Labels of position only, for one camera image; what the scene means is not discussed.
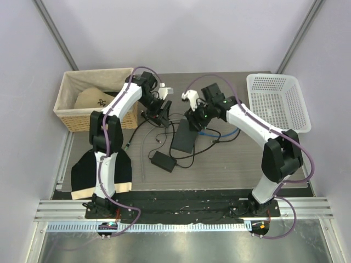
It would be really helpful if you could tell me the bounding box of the white plastic perforated basket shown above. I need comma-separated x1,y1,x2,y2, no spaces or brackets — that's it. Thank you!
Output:
246,73,312,133

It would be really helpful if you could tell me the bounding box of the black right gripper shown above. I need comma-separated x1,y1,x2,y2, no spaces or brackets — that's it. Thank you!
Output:
185,100,214,133

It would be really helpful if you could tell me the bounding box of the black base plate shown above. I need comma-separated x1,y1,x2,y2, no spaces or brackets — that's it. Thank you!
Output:
52,188,315,220

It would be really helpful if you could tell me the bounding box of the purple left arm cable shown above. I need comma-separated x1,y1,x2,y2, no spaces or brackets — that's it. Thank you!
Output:
97,65,165,238

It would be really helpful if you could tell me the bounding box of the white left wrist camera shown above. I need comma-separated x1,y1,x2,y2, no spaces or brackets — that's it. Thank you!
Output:
157,83,174,100

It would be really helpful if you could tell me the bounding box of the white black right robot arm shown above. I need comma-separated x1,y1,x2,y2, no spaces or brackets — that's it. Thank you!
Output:
182,83,303,216

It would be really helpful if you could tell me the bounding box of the black cloth on board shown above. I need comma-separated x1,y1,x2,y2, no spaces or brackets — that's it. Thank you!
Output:
71,150,132,191

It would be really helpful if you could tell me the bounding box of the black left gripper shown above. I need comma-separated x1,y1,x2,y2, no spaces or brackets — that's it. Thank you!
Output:
138,94,171,128

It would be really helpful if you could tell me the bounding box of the black ethernet cable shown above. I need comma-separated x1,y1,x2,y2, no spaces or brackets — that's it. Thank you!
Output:
210,130,242,145

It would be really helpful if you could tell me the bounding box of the beige cap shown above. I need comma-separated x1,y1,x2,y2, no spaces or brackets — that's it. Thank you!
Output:
73,87,118,109

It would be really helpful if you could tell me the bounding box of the wooden board with label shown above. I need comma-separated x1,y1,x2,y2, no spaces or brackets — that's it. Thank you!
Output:
71,182,132,200

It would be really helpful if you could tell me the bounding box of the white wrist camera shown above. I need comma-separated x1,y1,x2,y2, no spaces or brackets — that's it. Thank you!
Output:
157,83,174,100
181,90,199,111

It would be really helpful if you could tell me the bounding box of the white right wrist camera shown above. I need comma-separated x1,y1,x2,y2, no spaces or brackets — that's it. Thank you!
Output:
181,90,199,111

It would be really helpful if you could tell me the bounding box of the black power adapter brick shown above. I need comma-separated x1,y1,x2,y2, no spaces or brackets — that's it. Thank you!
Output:
151,151,177,173

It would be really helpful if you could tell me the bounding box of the grey ethernet cable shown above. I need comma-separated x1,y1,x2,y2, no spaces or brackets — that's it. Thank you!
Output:
139,128,154,181

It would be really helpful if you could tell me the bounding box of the thin black power cord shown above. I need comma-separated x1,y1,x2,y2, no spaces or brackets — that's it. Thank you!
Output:
148,120,220,169

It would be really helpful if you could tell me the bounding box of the blue ethernet cable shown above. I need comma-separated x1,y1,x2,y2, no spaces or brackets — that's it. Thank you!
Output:
199,128,242,139

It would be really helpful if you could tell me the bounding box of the aluminium rail frame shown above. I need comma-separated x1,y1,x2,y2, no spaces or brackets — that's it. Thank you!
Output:
34,197,333,236

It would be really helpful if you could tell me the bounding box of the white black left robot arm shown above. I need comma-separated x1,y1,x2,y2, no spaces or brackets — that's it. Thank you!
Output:
86,72,173,219

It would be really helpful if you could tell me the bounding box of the wicker basket with liner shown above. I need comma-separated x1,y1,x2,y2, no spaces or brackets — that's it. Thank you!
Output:
53,68,133,132

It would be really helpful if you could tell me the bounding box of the black network switch box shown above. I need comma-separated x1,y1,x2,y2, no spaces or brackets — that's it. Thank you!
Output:
171,119,198,153

